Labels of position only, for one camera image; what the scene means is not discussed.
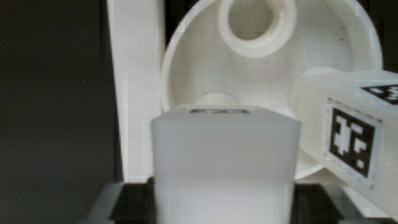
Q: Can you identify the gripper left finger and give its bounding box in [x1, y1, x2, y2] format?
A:
[76, 182, 155, 224]

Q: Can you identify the white stool leg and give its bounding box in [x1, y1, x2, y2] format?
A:
[151, 93, 300, 224]
[290, 67, 398, 221]

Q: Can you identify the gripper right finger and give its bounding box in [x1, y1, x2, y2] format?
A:
[291, 181, 375, 224]

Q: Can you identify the white round stool seat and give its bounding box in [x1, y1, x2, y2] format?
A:
[158, 0, 386, 181]

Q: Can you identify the white fence right wall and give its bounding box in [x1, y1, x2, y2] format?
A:
[107, 0, 165, 183]

